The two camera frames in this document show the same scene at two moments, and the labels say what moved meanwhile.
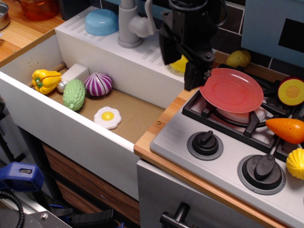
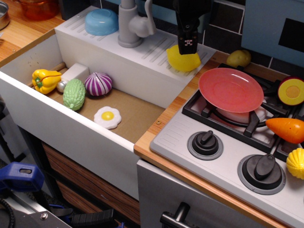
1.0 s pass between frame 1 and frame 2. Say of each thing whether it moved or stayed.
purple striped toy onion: stayed
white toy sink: stayed
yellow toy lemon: moved
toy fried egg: stayed
